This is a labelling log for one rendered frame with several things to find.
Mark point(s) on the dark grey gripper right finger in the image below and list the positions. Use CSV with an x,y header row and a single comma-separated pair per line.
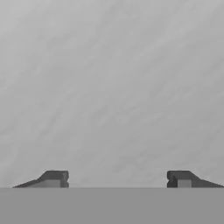
x,y
182,176

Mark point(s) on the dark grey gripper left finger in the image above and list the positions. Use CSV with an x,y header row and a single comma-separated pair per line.
x,y
54,176

